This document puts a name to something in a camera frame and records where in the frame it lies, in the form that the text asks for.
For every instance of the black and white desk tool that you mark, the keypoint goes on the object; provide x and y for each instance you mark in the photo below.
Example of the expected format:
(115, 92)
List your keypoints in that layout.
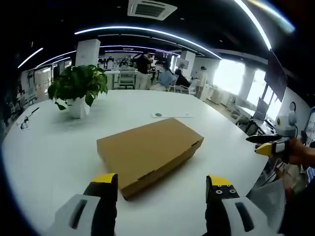
(28, 119)

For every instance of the white paper sheet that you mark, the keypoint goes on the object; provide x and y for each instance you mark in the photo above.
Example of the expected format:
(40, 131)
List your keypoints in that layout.
(173, 114)

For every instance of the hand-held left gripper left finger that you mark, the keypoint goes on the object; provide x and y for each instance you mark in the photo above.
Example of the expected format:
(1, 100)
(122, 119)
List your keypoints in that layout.
(81, 211)

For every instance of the white pillar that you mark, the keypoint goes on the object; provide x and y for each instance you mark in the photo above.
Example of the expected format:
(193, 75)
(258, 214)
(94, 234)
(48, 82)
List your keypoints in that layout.
(87, 52)

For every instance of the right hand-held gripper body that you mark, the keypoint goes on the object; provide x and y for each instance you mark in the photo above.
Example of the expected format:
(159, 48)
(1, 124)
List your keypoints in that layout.
(286, 124)

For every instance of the person's right hand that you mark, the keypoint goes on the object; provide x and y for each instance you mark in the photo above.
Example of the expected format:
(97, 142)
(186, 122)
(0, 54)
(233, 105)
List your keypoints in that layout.
(299, 151)

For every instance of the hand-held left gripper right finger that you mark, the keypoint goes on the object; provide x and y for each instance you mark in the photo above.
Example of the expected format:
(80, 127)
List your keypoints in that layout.
(229, 209)

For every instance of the wall mounted black screen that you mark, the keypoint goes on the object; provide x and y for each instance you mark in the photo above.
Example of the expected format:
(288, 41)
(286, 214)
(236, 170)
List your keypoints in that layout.
(276, 77)

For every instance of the white plant pot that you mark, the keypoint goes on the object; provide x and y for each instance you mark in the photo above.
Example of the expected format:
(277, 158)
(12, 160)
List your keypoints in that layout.
(78, 108)

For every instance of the ceiling air conditioner vent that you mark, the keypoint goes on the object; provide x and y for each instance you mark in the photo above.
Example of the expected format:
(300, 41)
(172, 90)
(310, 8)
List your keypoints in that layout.
(152, 8)

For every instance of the brown cardboard shoe box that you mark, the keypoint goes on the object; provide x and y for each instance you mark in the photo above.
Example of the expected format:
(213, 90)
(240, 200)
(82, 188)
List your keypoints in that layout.
(150, 152)

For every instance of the white office chair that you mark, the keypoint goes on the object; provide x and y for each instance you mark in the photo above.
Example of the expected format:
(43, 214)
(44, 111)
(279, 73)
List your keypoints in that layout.
(126, 77)
(189, 87)

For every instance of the green potted plant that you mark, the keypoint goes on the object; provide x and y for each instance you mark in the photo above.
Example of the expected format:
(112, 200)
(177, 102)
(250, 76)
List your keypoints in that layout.
(78, 82)

